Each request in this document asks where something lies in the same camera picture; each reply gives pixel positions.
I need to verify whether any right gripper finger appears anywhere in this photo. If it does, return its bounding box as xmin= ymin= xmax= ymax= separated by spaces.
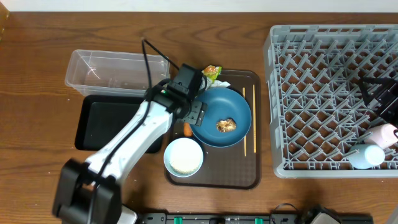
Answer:
xmin=358 ymin=77 xmax=397 ymax=89
xmin=358 ymin=81 xmax=376 ymax=108

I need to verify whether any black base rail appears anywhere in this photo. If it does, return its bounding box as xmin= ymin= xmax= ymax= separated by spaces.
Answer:
xmin=135 ymin=213 xmax=374 ymax=224

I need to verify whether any left wooden chopstick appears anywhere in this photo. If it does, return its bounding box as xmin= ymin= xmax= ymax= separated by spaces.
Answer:
xmin=242 ymin=86 xmax=248 ymax=157

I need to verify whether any right wooden chopstick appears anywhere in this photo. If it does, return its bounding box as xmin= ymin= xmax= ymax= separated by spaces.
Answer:
xmin=252 ymin=84 xmax=257 ymax=153

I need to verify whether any yellow green snack wrapper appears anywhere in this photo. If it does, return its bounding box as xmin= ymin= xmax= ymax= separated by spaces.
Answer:
xmin=201 ymin=65 xmax=222 ymax=83

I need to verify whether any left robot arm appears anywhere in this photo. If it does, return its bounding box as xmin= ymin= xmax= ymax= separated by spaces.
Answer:
xmin=52 ymin=64 xmax=207 ymax=223

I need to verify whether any orange carrot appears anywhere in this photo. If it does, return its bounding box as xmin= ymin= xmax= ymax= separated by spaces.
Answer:
xmin=183 ymin=123 xmax=193 ymax=138

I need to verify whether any grey dishwasher rack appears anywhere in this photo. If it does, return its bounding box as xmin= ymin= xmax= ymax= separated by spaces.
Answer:
xmin=263 ymin=24 xmax=397 ymax=179

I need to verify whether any clear plastic bin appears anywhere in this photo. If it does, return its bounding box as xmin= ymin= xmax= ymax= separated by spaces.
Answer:
xmin=64 ymin=49 xmax=171 ymax=98

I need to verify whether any crumpled white napkin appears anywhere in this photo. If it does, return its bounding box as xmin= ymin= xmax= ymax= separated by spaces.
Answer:
xmin=207 ymin=80 xmax=231 ymax=89

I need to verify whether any brown mushroom food scrap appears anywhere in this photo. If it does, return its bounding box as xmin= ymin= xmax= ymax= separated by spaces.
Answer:
xmin=216 ymin=118 xmax=237 ymax=133

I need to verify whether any light blue rice bowl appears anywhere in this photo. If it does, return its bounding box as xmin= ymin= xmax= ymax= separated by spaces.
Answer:
xmin=164 ymin=138 xmax=204 ymax=178

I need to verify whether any dark blue plate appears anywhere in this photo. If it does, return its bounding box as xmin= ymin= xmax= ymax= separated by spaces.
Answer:
xmin=191 ymin=88 xmax=252 ymax=147

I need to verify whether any brown serving tray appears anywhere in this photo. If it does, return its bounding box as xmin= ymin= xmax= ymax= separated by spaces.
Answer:
xmin=165 ymin=70 xmax=261 ymax=190

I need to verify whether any light blue cup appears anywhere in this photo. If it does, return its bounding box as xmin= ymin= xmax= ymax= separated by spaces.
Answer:
xmin=348 ymin=144 xmax=385 ymax=169

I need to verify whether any wooden chopstick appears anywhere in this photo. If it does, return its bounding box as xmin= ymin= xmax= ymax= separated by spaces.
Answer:
xmin=242 ymin=86 xmax=248 ymax=157
xmin=252 ymin=84 xmax=257 ymax=153

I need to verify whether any black waste tray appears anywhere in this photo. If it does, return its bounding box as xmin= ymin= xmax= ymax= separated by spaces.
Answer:
xmin=74 ymin=94 xmax=164 ymax=154

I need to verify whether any pink cup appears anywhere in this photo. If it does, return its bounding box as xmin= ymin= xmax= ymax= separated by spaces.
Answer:
xmin=364 ymin=124 xmax=397 ymax=149

